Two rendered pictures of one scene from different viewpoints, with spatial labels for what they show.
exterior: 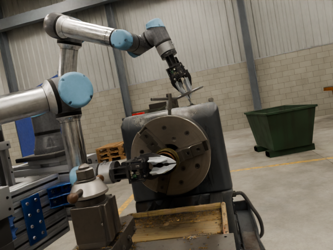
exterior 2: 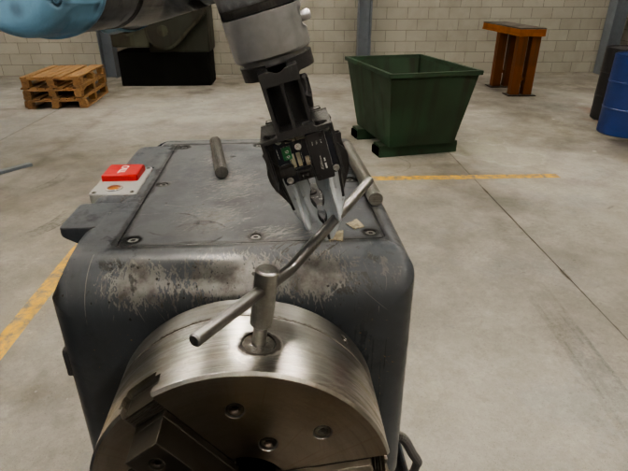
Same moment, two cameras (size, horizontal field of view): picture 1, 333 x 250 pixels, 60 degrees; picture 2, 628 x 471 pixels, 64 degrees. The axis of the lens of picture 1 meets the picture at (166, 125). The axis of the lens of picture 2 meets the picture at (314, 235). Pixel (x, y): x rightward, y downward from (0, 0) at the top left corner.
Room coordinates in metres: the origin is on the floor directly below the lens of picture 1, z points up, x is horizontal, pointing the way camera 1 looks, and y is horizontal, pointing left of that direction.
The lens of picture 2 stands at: (0.75, 0.02, 1.55)
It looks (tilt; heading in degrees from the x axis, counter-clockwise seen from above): 27 degrees down; 346
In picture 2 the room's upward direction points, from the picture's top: straight up
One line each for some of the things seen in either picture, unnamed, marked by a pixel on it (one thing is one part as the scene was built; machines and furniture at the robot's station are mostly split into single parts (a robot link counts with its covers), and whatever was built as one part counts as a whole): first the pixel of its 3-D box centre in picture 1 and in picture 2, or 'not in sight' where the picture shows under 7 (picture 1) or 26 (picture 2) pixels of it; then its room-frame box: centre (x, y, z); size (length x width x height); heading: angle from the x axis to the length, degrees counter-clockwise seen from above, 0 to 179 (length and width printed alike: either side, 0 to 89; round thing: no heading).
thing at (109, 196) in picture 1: (97, 217); not in sight; (0.59, 0.18, 1.07); 0.07 x 0.07 x 0.10; 80
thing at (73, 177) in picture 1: (88, 176); not in sight; (0.99, 0.30, 1.08); 0.11 x 0.08 x 0.09; 79
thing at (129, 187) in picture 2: not in sight; (124, 193); (1.62, 0.15, 1.23); 0.13 x 0.08 x 0.05; 170
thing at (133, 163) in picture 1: (130, 170); not in sight; (0.95, 0.14, 1.08); 0.12 x 0.09 x 0.08; 79
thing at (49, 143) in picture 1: (49, 141); not in sight; (1.36, 0.56, 1.21); 0.15 x 0.15 x 0.10
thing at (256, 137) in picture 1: (279, 129); (404, 104); (5.75, -2.22, 0.43); 1.34 x 0.94 x 0.85; 0
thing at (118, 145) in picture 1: (115, 151); (67, 85); (9.16, 1.75, 0.22); 1.25 x 0.86 x 0.44; 171
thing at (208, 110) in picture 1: (179, 144); (248, 279); (1.56, -0.05, 1.06); 0.59 x 0.48 x 0.39; 170
